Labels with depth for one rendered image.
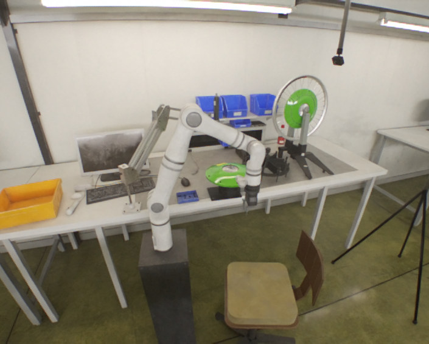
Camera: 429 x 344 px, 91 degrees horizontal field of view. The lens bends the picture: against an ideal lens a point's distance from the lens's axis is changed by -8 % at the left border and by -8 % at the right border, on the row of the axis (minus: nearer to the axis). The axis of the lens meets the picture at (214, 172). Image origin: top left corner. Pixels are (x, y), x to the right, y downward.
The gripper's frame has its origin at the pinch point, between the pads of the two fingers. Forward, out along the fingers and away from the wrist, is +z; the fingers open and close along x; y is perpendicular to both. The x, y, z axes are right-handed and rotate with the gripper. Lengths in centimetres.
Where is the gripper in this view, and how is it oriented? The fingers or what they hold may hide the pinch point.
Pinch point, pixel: (244, 212)
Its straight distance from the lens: 120.5
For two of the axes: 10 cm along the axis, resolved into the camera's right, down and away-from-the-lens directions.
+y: 9.9, -0.7, 1.4
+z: 0.0, 8.9, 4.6
